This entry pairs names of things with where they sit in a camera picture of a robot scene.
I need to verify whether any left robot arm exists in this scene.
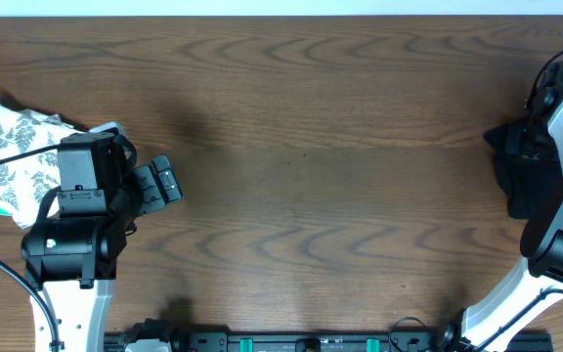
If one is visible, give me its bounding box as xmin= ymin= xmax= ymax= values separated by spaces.
xmin=21 ymin=132 xmax=183 ymax=351

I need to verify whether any white fern-print fabric bag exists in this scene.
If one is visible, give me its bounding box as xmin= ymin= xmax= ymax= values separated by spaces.
xmin=0 ymin=92 xmax=90 ymax=230

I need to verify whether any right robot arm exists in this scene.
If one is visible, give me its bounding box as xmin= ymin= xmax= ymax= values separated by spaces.
xmin=434 ymin=86 xmax=563 ymax=351

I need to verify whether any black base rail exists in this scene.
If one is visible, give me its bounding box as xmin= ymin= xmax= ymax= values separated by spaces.
xmin=103 ymin=317 xmax=554 ymax=352

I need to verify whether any black t-shirt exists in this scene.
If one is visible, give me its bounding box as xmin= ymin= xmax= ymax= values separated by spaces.
xmin=483 ymin=122 xmax=562 ymax=219

